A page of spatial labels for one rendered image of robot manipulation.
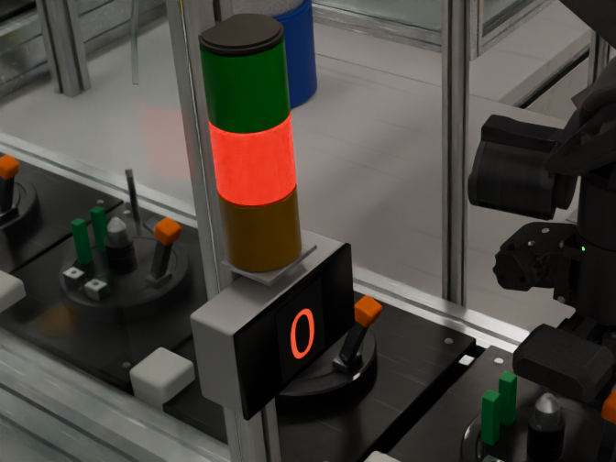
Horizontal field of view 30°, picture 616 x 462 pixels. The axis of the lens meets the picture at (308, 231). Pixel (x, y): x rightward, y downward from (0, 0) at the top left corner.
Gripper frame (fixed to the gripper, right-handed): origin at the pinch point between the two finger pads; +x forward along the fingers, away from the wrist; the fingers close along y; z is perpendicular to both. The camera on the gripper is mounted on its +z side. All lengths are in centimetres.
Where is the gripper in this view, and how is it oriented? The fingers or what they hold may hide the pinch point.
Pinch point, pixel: (602, 362)
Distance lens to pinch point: 90.5
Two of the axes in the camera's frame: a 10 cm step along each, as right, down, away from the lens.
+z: -7.9, -3.0, 5.3
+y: -6.1, 4.7, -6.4
